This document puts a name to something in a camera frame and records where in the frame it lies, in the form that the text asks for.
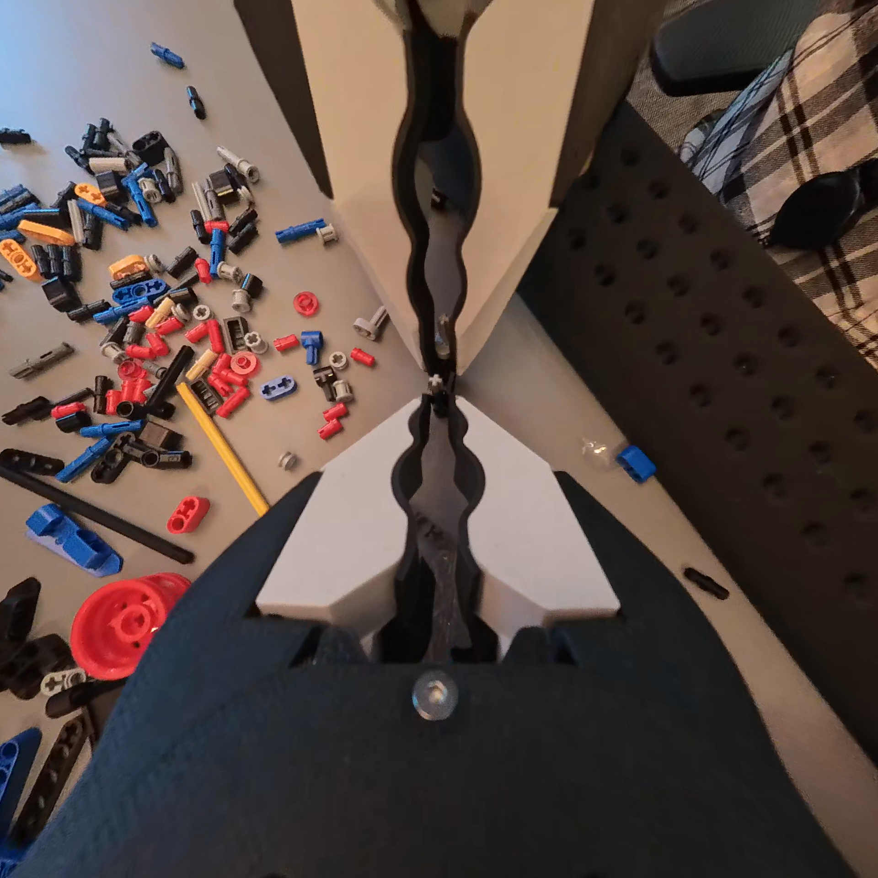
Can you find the clear plastic scrap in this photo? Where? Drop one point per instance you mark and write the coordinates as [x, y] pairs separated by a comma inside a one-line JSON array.
[[595, 453]]

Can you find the long black axle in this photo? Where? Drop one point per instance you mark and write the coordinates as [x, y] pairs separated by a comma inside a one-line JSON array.
[[89, 511]]

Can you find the black oval object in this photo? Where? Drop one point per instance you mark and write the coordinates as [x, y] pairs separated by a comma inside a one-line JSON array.
[[816, 206]]

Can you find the grey axle connector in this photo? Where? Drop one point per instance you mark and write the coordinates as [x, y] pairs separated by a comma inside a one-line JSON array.
[[370, 326]]

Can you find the red two-hole beam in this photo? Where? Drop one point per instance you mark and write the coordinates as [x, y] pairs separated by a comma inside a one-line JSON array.
[[187, 514]]

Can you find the small black pin assembly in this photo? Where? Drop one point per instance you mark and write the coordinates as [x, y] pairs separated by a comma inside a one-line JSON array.
[[442, 398]]

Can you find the black perforated board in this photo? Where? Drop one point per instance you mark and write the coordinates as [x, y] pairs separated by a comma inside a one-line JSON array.
[[720, 377]]

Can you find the pile of black beams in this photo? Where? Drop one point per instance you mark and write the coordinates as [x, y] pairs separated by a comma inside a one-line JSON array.
[[27, 665]]

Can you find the small black pin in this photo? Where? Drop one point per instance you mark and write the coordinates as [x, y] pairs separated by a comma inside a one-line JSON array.
[[706, 583]]

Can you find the large red wheel rim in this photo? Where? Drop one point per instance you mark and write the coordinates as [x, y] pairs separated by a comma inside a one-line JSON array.
[[116, 624]]

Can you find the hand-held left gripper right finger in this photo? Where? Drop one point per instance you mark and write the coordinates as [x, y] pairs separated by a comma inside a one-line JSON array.
[[542, 549]]

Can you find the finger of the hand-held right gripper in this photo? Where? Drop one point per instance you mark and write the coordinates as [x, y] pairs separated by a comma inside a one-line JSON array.
[[350, 103], [528, 103]]

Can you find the red round tile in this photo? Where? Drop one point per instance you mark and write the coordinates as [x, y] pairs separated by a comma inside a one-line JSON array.
[[306, 303]]

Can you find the grey desk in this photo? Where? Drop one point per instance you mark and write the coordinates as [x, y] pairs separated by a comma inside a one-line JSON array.
[[82, 62]]

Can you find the blue fairing panel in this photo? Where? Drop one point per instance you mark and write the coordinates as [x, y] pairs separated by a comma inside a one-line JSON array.
[[68, 538]]

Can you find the long yellow axle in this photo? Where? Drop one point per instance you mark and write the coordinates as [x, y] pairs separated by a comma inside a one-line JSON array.
[[219, 446]]

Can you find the small blue brick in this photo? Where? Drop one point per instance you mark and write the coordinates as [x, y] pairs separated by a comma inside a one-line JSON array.
[[636, 464]]

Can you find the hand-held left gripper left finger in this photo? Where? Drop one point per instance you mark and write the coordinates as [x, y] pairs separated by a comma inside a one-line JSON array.
[[336, 549]]

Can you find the pile of small connector pins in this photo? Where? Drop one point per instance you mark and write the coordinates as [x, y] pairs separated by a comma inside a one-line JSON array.
[[226, 370]]

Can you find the person's plaid shirt torso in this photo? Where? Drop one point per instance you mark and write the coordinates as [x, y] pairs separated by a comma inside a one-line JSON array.
[[809, 137]]

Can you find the small grey bush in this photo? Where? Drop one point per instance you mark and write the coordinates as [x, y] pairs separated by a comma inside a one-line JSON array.
[[288, 460]]

